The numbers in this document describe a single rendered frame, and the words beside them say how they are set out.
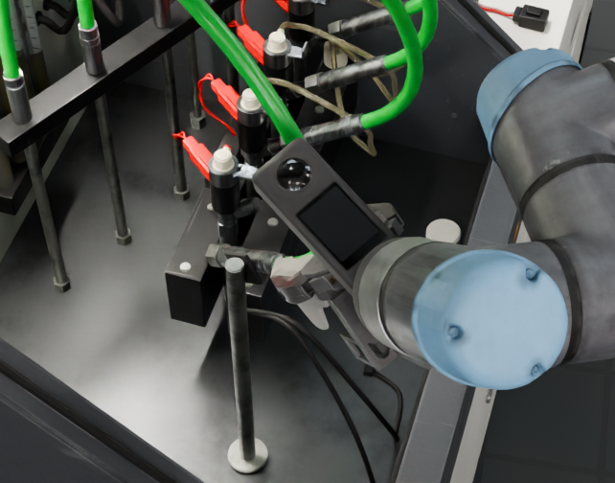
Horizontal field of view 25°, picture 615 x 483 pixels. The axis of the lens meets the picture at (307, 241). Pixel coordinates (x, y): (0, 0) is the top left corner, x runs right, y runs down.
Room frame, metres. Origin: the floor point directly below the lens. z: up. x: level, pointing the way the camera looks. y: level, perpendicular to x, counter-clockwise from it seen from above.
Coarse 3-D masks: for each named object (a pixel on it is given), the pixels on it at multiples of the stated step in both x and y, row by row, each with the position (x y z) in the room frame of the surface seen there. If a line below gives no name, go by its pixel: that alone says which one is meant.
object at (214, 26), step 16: (0, 0) 0.88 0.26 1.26; (192, 0) 0.73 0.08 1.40; (0, 16) 0.88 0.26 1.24; (208, 16) 0.72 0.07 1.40; (0, 32) 0.89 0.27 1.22; (208, 32) 0.71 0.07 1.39; (224, 32) 0.71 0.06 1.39; (0, 48) 0.89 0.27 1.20; (224, 48) 0.70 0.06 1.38; (240, 48) 0.70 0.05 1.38; (16, 64) 0.89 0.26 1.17; (240, 64) 0.69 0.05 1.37; (256, 64) 0.70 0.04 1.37; (16, 80) 0.89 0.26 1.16; (256, 80) 0.69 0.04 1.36; (256, 96) 0.68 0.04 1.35; (272, 96) 0.68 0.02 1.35; (272, 112) 0.67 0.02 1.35; (288, 112) 0.68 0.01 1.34; (288, 128) 0.67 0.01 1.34; (288, 256) 0.68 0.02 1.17
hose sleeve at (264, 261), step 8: (224, 248) 0.72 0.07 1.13; (232, 248) 0.72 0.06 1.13; (240, 248) 0.71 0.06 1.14; (224, 256) 0.71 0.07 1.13; (248, 256) 0.70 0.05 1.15; (256, 256) 0.69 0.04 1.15; (264, 256) 0.69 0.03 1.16; (272, 256) 0.68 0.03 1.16; (224, 264) 0.71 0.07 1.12; (256, 264) 0.69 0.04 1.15; (264, 264) 0.68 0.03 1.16; (272, 264) 0.68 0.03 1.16; (264, 272) 0.68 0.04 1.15
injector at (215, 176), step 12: (216, 180) 0.82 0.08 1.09; (228, 180) 0.82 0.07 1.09; (216, 192) 0.82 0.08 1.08; (228, 192) 0.82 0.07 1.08; (216, 204) 0.82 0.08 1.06; (228, 204) 0.82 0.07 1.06; (240, 204) 0.83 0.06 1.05; (252, 204) 0.82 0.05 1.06; (216, 216) 0.83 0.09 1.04; (228, 216) 0.82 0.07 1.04; (240, 216) 0.82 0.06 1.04; (228, 228) 0.83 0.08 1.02; (228, 240) 0.83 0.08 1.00
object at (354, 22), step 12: (420, 0) 1.02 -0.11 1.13; (372, 12) 1.04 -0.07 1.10; (384, 12) 1.03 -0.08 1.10; (408, 12) 1.03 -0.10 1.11; (336, 24) 1.05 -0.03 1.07; (348, 24) 1.05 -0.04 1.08; (360, 24) 1.04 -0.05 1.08; (372, 24) 1.03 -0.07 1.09; (384, 24) 1.03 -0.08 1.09; (336, 36) 1.04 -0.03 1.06; (348, 36) 1.05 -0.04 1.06
